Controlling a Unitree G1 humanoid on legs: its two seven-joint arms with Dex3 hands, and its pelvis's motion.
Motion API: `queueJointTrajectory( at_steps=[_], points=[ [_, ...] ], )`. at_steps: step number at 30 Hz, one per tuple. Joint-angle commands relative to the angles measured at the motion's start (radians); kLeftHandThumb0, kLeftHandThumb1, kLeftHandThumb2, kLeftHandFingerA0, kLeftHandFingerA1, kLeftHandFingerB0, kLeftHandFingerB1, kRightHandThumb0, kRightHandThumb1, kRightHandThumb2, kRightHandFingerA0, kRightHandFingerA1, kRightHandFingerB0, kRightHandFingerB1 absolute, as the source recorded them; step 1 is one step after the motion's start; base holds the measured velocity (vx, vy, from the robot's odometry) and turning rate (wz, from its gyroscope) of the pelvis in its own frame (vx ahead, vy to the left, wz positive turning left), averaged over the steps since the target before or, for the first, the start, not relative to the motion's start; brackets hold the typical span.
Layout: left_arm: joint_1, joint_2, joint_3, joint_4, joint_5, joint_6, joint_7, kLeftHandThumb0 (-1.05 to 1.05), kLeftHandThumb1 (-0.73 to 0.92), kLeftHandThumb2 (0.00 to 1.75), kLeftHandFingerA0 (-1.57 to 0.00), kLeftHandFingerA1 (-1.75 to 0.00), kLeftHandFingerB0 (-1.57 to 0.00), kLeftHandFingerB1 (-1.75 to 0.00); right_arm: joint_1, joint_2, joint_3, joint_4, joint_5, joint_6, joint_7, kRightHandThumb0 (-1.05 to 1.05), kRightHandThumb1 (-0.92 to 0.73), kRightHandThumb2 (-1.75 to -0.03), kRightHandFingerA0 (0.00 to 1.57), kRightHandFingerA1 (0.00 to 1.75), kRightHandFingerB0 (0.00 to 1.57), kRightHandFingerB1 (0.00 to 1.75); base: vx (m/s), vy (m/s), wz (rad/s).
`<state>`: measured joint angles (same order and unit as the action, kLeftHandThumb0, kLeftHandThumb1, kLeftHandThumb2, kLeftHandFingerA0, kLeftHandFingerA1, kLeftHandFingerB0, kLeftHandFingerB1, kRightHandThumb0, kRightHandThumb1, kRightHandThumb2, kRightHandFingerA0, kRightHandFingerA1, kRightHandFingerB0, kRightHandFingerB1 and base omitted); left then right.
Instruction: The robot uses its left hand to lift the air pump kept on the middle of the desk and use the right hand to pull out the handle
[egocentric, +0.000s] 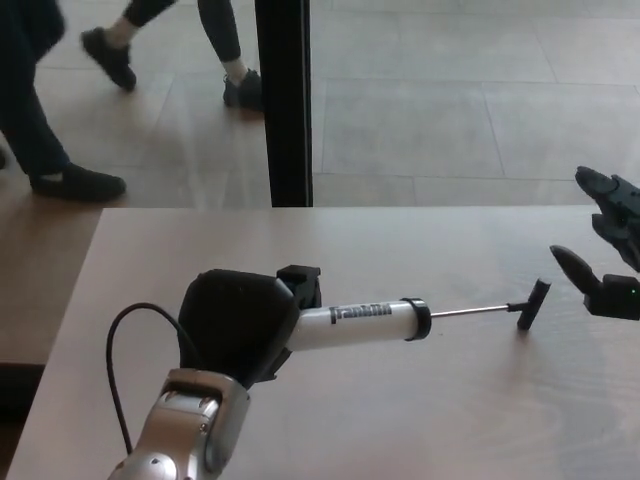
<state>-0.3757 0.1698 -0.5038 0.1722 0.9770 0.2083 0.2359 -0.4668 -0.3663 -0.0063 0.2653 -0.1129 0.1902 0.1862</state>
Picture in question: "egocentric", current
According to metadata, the white Franklin hand air pump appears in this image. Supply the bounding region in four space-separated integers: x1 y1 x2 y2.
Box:
289 278 553 354

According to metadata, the person in blue trousers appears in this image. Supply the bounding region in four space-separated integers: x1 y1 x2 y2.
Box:
0 0 127 204

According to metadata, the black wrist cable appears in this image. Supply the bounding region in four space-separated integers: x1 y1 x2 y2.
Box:
106 302 201 454

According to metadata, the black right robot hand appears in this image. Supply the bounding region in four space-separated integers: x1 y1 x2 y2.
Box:
548 165 640 321

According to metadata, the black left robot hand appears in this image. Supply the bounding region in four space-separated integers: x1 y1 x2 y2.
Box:
177 264 322 390

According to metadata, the black window frame post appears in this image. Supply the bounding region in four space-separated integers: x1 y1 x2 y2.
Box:
253 0 315 208

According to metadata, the person in black leggings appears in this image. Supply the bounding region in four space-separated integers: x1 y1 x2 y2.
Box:
81 0 264 112

